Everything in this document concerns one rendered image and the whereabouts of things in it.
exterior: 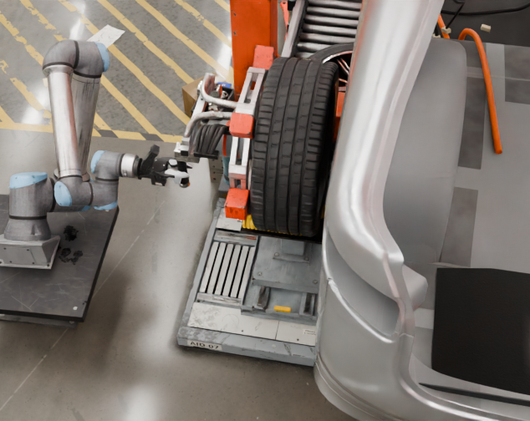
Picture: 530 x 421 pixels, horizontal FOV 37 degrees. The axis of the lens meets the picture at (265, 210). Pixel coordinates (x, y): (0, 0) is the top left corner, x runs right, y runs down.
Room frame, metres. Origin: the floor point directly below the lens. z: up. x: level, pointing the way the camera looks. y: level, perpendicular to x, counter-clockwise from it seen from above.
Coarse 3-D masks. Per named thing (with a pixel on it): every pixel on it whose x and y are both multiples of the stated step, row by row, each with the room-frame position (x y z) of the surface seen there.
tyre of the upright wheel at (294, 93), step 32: (288, 64) 2.18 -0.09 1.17; (320, 64) 2.21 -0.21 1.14; (288, 96) 2.02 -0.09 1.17; (320, 96) 2.01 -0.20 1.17; (256, 128) 1.92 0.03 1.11; (288, 128) 1.90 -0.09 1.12; (320, 128) 1.89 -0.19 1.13; (256, 160) 1.84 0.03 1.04; (288, 160) 1.82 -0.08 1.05; (320, 160) 1.82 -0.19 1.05; (256, 192) 1.79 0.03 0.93; (288, 192) 1.77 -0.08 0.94; (256, 224) 1.79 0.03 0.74; (288, 224) 1.77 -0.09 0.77
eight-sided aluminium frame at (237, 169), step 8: (248, 72) 2.20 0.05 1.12; (256, 72) 2.20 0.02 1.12; (264, 72) 2.20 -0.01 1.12; (248, 80) 2.15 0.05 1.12; (256, 80) 2.18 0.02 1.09; (264, 80) 2.19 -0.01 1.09; (248, 88) 2.13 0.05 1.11; (256, 88) 2.11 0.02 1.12; (240, 96) 2.07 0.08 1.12; (256, 96) 2.07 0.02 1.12; (240, 104) 2.03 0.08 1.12; (248, 104) 2.03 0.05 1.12; (256, 104) 2.05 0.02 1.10; (240, 112) 2.00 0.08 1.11; (248, 112) 2.00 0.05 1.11; (232, 144) 1.92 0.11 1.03; (248, 144) 1.92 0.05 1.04; (232, 152) 1.90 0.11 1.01; (248, 152) 1.90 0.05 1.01; (232, 160) 1.88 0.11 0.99; (248, 160) 1.90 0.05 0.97; (232, 168) 1.86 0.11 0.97; (240, 168) 1.86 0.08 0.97; (248, 168) 1.88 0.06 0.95; (232, 176) 1.85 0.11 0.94; (240, 176) 1.85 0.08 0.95; (248, 176) 2.14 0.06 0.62; (232, 184) 1.85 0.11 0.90; (248, 184) 2.10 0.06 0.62
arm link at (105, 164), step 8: (96, 152) 2.07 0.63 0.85; (104, 152) 2.07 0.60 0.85; (112, 152) 2.07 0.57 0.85; (96, 160) 2.03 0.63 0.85; (104, 160) 2.03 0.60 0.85; (112, 160) 2.03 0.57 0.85; (120, 160) 2.02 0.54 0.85; (96, 168) 2.02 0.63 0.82; (104, 168) 2.01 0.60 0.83; (112, 168) 2.01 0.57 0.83; (120, 168) 2.00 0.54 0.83; (96, 176) 2.00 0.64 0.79; (104, 176) 1.99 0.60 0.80; (112, 176) 1.99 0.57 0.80; (120, 176) 2.00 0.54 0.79
